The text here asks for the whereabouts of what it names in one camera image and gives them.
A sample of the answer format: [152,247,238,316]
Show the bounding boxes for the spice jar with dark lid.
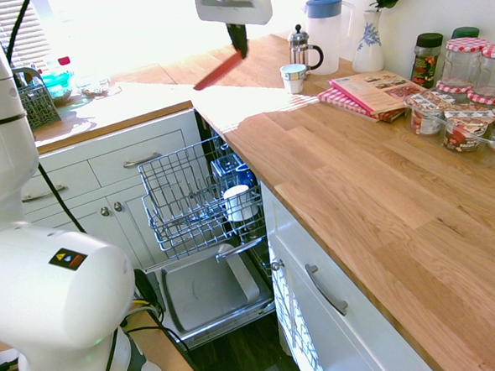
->
[407,31,447,91]

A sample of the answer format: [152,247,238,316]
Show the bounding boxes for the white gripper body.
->
[192,0,274,29]

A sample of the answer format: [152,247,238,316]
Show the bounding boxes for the clear bottle with green lid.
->
[450,25,482,42]

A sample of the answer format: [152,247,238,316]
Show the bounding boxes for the red plate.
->
[190,50,247,92]

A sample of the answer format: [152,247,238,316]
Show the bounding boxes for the glass French press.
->
[286,22,326,80]

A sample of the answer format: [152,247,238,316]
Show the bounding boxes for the pink cookbook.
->
[327,67,429,118]

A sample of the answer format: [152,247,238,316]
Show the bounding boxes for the stainless dishwasher door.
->
[143,236,280,354]

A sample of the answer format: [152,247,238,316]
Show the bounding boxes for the white vase with blue flowers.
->
[347,8,388,75]

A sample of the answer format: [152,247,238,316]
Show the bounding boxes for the red checked book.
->
[316,82,409,128]

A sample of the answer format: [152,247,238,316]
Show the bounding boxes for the clear glass container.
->
[210,154,242,190]

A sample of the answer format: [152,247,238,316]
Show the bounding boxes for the white mug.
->
[222,183,260,224]

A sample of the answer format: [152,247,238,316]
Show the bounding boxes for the metal drawer handle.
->
[122,151,164,170]
[305,261,350,319]
[20,184,70,205]

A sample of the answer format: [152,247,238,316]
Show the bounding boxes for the wire dishwasher rack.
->
[136,133,268,264]

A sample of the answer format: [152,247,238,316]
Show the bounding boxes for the white kitchen cabinet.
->
[263,173,450,371]
[16,107,221,285]

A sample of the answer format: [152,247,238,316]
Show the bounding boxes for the clear pitcher with blue lid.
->
[302,0,359,76]

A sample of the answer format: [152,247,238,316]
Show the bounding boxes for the small jar red checked lid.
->
[466,87,495,108]
[435,78,472,97]

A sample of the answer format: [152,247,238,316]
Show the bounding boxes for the tall jar red checked lid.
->
[472,44,495,97]
[439,35,493,95]

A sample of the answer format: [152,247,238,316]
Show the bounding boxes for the white paper cup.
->
[279,61,310,95]

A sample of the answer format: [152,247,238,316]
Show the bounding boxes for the grey cutlery basket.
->
[11,64,63,133]

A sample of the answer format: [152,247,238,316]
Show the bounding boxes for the blue mug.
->
[233,162,258,191]

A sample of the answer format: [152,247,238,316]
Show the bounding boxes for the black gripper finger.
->
[225,23,241,53]
[236,24,250,60]

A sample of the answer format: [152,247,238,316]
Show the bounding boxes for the food container with teal lid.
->
[40,69,76,108]

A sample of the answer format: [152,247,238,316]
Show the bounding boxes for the window blinds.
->
[0,0,53,70]

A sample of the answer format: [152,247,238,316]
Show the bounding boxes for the glass bowl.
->
[75,74,113,99]

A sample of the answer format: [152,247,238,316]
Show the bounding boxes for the black cable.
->
[3,0,88,239]

